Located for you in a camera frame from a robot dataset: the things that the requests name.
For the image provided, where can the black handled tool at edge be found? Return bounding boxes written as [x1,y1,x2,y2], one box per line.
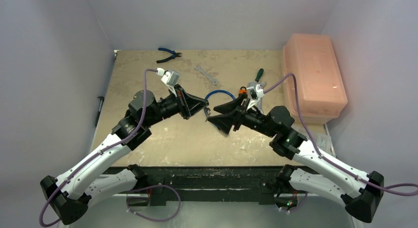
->
[95,96,105,127]

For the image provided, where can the blue cable lock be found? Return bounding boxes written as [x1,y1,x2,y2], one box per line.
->
[204,89,237,105]

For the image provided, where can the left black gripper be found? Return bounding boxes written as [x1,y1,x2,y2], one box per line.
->
[144,84,209,127]

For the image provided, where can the silver key bunch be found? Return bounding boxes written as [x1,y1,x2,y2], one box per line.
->
[204,107,210,122]

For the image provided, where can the clear plastic bags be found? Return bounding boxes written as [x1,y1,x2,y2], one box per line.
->
[308,129,335,156]

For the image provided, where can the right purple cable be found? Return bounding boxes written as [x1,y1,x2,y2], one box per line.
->
[263,73,418,197]

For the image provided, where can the orange black padlock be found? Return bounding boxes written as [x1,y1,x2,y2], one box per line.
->
[239,86,248,98]

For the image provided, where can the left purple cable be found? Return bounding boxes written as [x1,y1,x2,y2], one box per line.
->
[39,68,161,228]

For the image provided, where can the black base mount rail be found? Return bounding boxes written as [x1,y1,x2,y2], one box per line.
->
[127,165,304,208]

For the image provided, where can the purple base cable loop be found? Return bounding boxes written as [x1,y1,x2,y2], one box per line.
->
[126,184,182,223]

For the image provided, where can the blue handled pliers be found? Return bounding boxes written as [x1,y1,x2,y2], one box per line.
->
[156,47,182,64]

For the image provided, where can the small silver wrench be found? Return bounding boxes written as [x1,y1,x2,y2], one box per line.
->
[195,66,219,85]

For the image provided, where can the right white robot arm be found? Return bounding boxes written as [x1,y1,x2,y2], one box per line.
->
[208,100,384,223]

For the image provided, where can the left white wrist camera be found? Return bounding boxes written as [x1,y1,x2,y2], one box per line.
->
[156,68,180,96]

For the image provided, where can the orange plastic toolbox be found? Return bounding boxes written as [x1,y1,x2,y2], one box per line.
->
[283,34,348,124]

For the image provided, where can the green handled screwdriver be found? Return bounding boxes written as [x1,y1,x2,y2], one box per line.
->
[254,68,264,82]

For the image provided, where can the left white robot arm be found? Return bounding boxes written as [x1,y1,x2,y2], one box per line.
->
[40,84,209,225]

